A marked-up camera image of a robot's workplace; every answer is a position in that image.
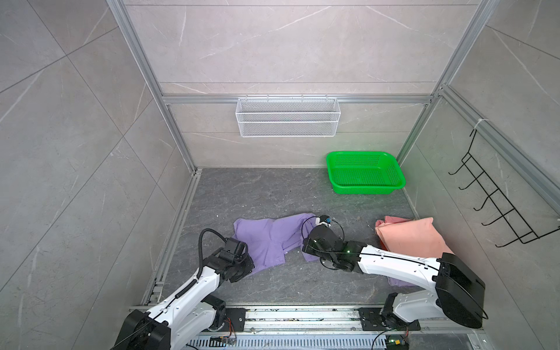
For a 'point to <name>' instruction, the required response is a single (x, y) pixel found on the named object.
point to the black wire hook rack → (523, 233)
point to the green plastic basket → (364, 173)
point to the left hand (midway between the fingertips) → (253, 261)
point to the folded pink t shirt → (413, 237)
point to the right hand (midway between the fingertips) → (301, 240)
